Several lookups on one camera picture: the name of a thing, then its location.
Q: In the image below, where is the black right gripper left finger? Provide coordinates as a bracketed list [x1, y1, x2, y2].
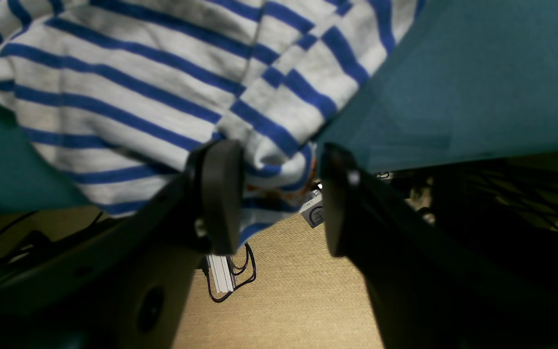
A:
[0, 140, 243, 349]

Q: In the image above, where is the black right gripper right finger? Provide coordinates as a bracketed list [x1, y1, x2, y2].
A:
[321, 143, 558, 349]

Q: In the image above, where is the blue white striped T-shirt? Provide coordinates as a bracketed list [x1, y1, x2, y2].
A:
[0, 0, 427, 242]

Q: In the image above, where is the teal table cloth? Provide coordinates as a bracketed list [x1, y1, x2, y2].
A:
[0, 0, 558, 212]

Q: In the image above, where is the aluminium frame post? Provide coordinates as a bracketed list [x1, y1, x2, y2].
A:
[206, 255, 237, 294]

